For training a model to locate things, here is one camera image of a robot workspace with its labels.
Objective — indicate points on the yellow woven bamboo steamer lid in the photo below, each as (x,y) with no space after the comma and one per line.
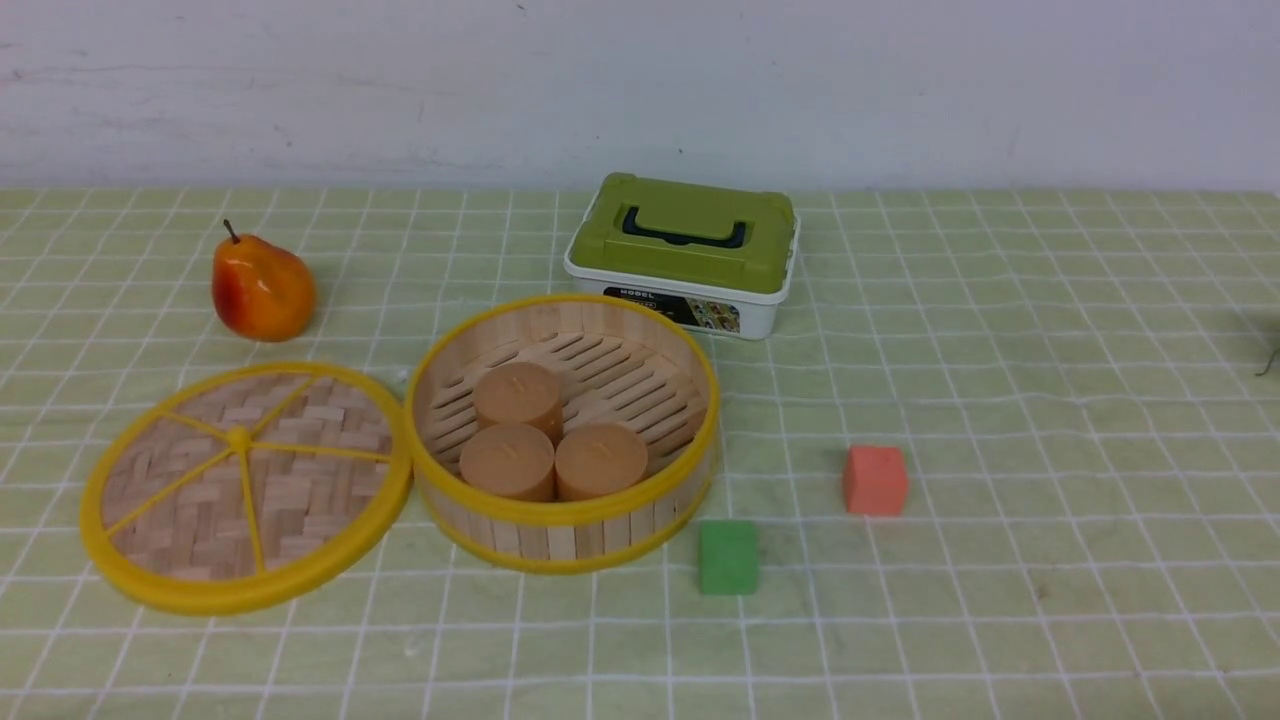
(248,489)

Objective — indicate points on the bamboo steamer basket yellow rim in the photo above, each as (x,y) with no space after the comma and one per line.
(616,363)

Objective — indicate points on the brown cylindrical bun front right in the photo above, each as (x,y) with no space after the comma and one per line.
(598,460)

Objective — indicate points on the brown cylindrical bun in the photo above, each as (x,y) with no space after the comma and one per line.
(598,460)
(520,393)
(511,460)

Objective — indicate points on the green white plastic storage box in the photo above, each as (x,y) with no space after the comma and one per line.
(714,259)

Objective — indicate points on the brown cylindrical bun back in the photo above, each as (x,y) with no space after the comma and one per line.
(520,393)

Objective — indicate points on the brown cylindrical bun front left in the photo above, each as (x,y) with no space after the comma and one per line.
(511,460)

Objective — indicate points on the green foam cube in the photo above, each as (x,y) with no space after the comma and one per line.
(729,562)

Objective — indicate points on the red foam cube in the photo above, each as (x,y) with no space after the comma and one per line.
(876,481)

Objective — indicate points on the orange red toy pear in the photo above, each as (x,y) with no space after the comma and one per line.
(260,291)

